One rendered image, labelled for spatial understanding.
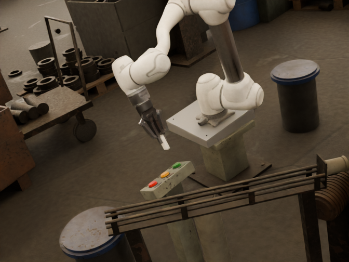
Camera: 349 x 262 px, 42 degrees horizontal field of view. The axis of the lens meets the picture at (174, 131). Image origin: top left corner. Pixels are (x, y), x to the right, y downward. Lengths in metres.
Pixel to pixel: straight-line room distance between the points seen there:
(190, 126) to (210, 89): 0.28
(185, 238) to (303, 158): 1.12
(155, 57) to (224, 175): 1.24
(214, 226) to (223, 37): 0.92
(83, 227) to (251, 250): 0.86
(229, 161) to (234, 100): 0.47
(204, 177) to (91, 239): 1.08
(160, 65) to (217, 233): 0.78
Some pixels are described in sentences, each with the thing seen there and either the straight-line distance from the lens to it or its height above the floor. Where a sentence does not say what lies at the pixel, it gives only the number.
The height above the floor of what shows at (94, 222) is 0.43.
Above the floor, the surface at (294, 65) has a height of 0.43.
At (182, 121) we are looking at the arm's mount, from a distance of 2.78.
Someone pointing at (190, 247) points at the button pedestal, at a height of 0.19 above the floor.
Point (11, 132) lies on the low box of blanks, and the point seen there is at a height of 0.45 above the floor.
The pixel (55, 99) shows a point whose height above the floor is 0.33.
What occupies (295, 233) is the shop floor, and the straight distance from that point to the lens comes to 2.47.
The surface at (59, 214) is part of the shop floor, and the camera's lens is 3.12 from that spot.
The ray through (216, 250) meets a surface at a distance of 2.10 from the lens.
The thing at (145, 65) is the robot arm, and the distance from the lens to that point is 1.79.
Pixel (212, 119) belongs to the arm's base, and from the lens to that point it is 2.67.
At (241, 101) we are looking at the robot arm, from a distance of 2.49.
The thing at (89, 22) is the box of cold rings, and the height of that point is 0.61.
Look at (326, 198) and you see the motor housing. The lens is 1.84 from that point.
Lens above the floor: 1.71
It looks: 29 degrees down
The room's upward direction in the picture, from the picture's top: 16 degrees counter-clockwise
